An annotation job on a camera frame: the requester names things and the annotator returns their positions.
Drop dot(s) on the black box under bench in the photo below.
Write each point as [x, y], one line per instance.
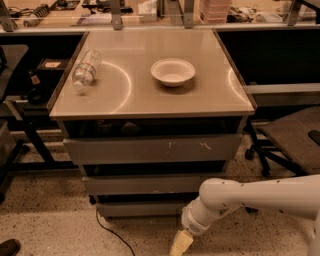
[45, 78]

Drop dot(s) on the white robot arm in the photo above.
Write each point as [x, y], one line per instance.
[299, 196]

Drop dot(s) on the black office chair right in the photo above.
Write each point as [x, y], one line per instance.
[291, 141]

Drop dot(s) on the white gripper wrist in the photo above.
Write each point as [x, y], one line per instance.
[193, 222]

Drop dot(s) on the grey three-drawer cabinet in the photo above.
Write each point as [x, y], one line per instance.
[125, 100]

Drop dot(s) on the stack of pink trays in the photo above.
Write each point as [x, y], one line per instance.
[214, 11]

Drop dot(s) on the grey drawer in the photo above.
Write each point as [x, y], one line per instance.
[139, 209]
[146, 184]
[157, 149]

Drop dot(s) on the white ceramic bowl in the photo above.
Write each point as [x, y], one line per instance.
[172, 72]

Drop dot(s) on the long background workbench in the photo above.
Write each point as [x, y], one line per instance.
[16, 16]

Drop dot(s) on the dark shoe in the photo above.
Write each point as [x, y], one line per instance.
[9, 247]

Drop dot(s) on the clear plastic water bottle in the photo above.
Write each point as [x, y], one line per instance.
[85, 71]

